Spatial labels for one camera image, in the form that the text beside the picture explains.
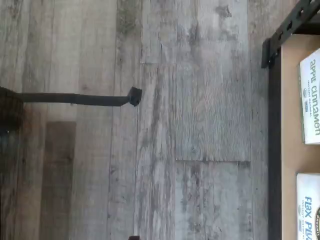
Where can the green apple cinnamon oatmeal box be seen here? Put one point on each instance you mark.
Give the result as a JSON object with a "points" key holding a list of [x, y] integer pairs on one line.
{"points": [[311, 100]]}

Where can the blue flax plus oatmeal box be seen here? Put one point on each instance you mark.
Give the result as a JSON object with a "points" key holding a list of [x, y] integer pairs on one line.
{"points": [[310, 210]]}

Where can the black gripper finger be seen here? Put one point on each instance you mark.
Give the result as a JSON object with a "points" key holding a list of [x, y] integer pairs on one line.
{"points": [[134, 237], [75, 98]]}

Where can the black metal shelving unit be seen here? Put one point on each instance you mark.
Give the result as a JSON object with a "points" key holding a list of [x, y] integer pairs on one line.
{"points": [[275, 125]]}

